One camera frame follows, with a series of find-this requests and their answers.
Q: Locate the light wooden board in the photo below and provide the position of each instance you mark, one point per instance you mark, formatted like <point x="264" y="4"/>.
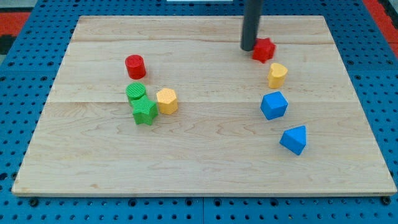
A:
<point x="218" y="143"/>

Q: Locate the yellow hexagon block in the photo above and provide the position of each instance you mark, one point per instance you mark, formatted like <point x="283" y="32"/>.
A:
<point x="167" y="101"/>

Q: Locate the green star block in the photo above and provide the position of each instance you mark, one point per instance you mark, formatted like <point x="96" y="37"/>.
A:
<point x="144" y="110"/>

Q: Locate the green cylinder block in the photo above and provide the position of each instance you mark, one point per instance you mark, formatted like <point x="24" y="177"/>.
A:
<point x="135" y="91"/>

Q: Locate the blue cube block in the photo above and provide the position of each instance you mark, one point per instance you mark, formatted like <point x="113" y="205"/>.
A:
<point x="274" y="105"/>

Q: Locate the red cylinder block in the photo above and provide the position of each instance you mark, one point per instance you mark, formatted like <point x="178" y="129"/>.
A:
<point x="135" y="67"/>

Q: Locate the yellow heart block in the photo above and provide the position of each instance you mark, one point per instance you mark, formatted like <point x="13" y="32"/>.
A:
<point x="277" y="75"/>

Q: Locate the red star block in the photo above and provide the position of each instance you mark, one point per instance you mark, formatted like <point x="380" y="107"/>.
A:
<point x="263" y="50"/>

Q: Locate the blue triangular prism block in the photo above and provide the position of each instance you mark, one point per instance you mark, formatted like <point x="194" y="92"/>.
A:
<point x="295" y="139"/>

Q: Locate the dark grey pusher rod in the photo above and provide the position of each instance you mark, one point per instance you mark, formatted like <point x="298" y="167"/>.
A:
<point x="251" y="17"/>

